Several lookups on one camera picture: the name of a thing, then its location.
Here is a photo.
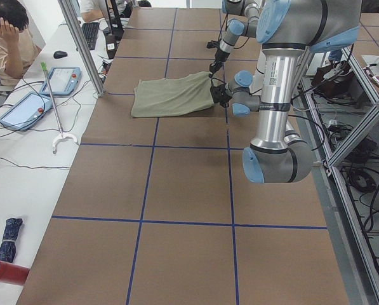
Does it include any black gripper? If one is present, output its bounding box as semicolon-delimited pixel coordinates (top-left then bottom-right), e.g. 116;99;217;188
210;83;232;108
209;49;230;78

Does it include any olive green t-shirt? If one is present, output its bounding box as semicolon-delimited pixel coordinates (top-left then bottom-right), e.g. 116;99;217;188
131;72;214;118

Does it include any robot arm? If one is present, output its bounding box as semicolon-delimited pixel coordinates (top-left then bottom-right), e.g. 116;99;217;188
206;0;265;78
209;1;362;184

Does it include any black power adapter box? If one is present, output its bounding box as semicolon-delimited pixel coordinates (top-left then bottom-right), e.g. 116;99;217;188
105;34;117;59

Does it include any brown bag on floor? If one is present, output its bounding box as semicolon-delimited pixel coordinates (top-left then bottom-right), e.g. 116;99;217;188
311;60;364;100

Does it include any black keyboard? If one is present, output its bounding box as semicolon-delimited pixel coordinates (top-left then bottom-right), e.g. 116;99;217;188
81;22;100;50

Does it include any brown paper table mat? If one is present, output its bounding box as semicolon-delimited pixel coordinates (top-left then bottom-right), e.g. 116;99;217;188
18;8;349;304

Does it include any black computer mouse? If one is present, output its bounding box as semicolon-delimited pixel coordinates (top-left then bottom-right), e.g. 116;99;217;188
53;50;68;59

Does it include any reacher grabber stick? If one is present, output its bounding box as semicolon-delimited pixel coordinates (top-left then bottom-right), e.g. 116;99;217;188
41;62;78;154

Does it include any near blue teach pendant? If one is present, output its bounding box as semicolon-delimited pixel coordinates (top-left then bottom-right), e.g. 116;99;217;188
0;92;52;131

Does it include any person in beige shirt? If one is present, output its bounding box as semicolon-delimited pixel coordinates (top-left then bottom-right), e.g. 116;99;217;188
0;0;41;86

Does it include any folded dark plaid umbrella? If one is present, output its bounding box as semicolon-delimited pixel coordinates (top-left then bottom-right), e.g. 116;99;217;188
0;218;23;263

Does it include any red cylindrical tube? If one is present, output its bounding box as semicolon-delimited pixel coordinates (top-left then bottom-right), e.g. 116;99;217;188
0;261;30;286

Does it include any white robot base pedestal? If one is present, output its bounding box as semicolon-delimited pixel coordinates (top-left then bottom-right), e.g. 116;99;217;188
249;50;266;95

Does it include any aluminium frame post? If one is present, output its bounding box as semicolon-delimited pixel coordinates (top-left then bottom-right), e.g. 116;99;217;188
58;0;105;97

